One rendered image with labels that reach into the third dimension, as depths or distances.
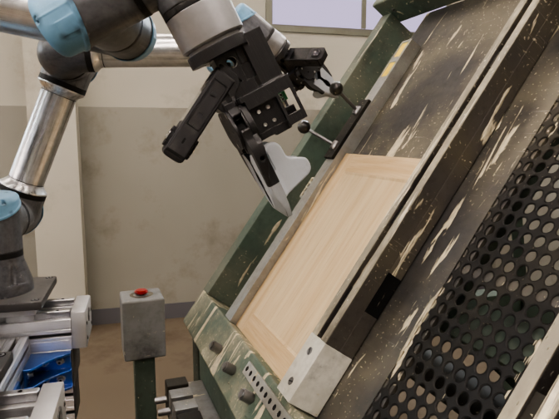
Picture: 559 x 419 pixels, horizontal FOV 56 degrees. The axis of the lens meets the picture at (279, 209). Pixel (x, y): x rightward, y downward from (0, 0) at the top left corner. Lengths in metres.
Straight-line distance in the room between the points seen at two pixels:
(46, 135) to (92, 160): 2.55
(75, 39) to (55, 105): 0.81
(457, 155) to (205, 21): 0.63
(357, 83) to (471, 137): 0.77
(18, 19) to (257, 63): 0.32
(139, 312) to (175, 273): 2.52
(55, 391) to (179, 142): 0.52
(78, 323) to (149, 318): 0.31
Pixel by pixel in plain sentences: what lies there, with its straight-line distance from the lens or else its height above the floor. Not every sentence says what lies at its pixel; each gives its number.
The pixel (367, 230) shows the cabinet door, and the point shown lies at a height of 1.19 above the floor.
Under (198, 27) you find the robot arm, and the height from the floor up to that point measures 1.51.
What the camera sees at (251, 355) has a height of 0.90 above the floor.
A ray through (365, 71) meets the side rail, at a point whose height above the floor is 1.61.
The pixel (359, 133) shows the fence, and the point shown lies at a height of 1.41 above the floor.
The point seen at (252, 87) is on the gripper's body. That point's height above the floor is 1.46.
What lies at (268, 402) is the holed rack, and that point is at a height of 0.88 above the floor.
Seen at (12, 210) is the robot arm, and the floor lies 1.23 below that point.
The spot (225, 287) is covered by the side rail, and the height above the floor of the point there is 0.93.
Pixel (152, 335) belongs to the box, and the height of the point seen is 0.82.
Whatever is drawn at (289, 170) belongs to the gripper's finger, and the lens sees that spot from 0.60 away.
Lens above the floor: 1.40
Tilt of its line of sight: 8 degrees down
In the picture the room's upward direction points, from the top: straight up
